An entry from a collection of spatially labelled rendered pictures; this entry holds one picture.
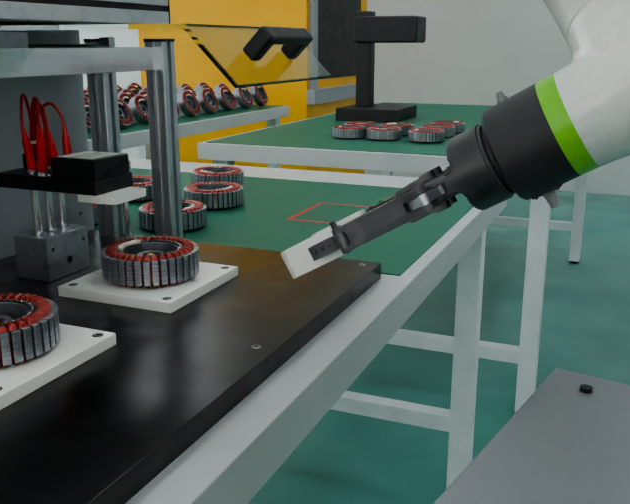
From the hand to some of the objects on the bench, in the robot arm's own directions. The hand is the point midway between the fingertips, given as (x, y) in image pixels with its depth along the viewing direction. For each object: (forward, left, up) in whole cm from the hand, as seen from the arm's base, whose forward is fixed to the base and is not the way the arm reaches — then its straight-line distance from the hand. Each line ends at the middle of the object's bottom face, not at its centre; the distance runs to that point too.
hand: (324, 245), depth 80 cm
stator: (+21, +6, -6) cm, 23 cm away
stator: (+49, -21, -9) cm, 54 cm away
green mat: (+58, -38, -9) cm, 70 cm away
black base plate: (+19, +18, -10) cm, 28 cm away
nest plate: (+14, +29, -8) cm, 34 cm away
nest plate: (+21, +6, -8) cm, 23 cm away
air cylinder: (+35, +10, -8) cm, 37 cm away
